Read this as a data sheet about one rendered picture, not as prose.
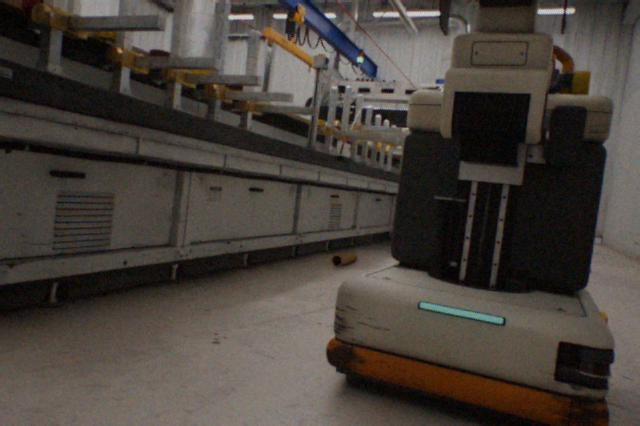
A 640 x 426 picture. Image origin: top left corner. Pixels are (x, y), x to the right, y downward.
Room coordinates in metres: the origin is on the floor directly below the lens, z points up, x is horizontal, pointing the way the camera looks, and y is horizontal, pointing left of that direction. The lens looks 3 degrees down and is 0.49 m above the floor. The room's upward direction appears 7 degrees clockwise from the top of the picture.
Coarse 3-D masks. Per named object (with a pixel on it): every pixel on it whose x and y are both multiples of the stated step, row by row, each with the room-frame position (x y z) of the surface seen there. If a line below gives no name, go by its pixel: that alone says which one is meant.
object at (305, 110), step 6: (234, 102) 2.34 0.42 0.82; (228, 108) 2.35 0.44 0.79; (234, 108) 2.33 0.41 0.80; (258, 108) 2.29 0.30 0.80; (264, 108) 2.28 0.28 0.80; (270, 108) 2.27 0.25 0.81; (276, 108) 2.26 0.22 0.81; (282, 108) 2.25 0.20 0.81; (288, 108) 2.24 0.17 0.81; (294, 108) 2.23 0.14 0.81; (300, 108) 2.22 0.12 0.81; (306, 108) 2.21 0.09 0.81; (312, 108) 2.20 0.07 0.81; (306, 114) 2.22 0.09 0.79; (312, 114) 2.20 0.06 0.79
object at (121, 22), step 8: (72, 16) 1.37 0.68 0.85; (80, 16) 1.35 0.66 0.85; (88, 16) 1.35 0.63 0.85; (96, 16) 1.34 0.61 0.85; (104, 16) 1.33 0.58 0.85; (112, 16) 1.32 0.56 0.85; (120, 16) 1.31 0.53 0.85; (128, 16) 1.30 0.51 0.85; (136, 16) 1.29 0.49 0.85; (144, 16) 1.28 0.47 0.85; (152, 16) 1.27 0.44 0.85; (160, 16) 1.27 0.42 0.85; (32, 24) 1.42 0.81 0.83; (72, 24) 1.36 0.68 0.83; (80, 24) 1.35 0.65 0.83; (88, 24) 1.34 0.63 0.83; (96, 24) 1.33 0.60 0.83; (104, 24) 1.32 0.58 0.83; (112, 24) 1.31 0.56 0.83; (120, 24) 1.31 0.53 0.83; (128, 24) 1.30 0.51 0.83; (136, 24) 1.29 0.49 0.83; (144, 24) 1.28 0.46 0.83; (152, 24) 1.27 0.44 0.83; (160, 24) 1.27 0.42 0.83
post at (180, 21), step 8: (176, 0) 1.81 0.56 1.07; (184, 0) 1.80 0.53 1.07; (176, 8) 1.81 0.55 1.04; (184, 8) 1.81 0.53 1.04; (176, 16) 1.81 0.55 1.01; (184, 16) 1.81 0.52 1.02; (176, 24) 1.80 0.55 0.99; (184, 24) 1.81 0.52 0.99; (176, 32) 1.80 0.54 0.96; (184, 32) 1.82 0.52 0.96; (176, 40) 1.80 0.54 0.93; (184, 40) 1.82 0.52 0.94; (176, 48) 1.80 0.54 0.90; (184, 48) 1.83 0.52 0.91; (176, 56) 1.80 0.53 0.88; (168, 88) 1.81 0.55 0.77; (176, 88) 1.81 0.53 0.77; (168, 96) 1.81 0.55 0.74; (176, 96) 1.81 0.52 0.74
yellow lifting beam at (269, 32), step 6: (270, 30) 7.65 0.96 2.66; (270, 36) 7.69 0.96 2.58; (276, 36) 7.83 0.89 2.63; (282, 36) 8.00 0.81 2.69; (270, 42) 7.75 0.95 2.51; (276, 42) 7.97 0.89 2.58; (282, 42) 8.03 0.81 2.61; (288, 42) 8.21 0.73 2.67; (294, 42) 8.48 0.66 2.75; (288, 48) 8.25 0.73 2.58; (294, 48) 8.42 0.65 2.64; (294, 54) 8.57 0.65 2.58; (300, 54) 8.65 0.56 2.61; (306, 54) 8.86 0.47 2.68; (306, 60) 8.89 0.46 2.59; (312, 60) 9.12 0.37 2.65
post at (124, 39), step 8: (120, 0) 1.58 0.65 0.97; (128, 0) 1.57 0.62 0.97; (136, 0) 1.59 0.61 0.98; (120, 8) 1.58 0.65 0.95; (128, 8) 1.57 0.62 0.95; (120, 32) 1.57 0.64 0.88; (128, 32) 1.58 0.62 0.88; (120, 40) 1.57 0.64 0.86; (128, 40) 1.58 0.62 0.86; (128, 48) 1.58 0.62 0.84; (120, 72) 1.57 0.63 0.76; (128, 72) 1.59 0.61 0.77; (112, 80) 1.58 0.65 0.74; (120, 80) 1.57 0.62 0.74; (128, 80) 1.59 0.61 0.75
